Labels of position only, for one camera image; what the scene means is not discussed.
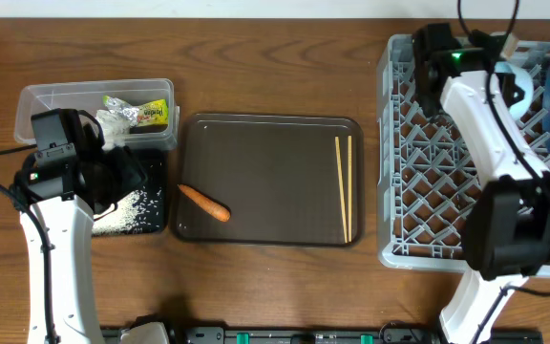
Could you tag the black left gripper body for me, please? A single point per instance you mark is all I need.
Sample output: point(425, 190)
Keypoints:
point(109, 178)

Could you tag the white tissue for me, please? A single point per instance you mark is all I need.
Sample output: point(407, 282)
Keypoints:
point(115, 128)

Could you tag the yellow snack wrapper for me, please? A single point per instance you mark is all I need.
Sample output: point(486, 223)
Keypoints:
point(151, 113)

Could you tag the orange carrot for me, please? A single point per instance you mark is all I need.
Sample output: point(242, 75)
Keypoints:
point(214, 209)

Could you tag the wooden chopstick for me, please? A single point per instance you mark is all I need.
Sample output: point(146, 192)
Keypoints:
point(341, 188)

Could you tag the light blue rice bowl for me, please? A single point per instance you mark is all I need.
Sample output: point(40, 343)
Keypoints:
point(516, 86)

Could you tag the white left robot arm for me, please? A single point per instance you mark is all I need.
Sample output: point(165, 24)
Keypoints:
point(62, 187)

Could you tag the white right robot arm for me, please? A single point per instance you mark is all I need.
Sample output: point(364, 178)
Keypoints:
point(506, 238)

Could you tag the black waste tray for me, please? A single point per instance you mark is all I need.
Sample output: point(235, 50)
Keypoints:
point(154, 163)

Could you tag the clear plastic waste bin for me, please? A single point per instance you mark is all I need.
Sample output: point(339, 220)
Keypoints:
point(88, 96)

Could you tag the grey dishwasher rack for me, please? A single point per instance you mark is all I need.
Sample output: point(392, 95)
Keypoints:
point(427, 182)

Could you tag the spilled white rice pile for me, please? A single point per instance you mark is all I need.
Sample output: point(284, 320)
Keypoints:
point(140, 212)

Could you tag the brown serving tray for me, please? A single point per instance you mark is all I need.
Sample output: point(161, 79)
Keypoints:
point(277, 176)

